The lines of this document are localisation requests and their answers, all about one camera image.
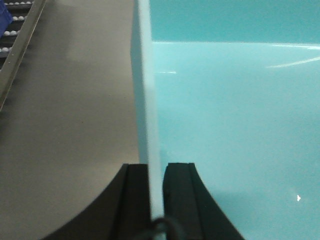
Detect steel roller rail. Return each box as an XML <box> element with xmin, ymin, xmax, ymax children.
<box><xmin>0</xmin><ymin>0</ymin><xmax>46</xmax><ymax>110</ymax></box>

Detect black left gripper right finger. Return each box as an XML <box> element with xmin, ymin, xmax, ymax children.
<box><xmin>162</xmin><ymin>163</ymin><xmax>244</xmax><ymax>240</ymax></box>

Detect light cyan plastic bin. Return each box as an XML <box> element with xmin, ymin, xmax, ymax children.
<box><xmin>130</xmin><ymin>0</ymin><xmax>320</xmax><ymax>240</ymax></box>

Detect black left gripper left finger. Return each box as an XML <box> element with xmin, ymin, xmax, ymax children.
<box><xmin>45</xmin><ymin>164</ymin><xmax>150</xmax><ymax>240</ymax></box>

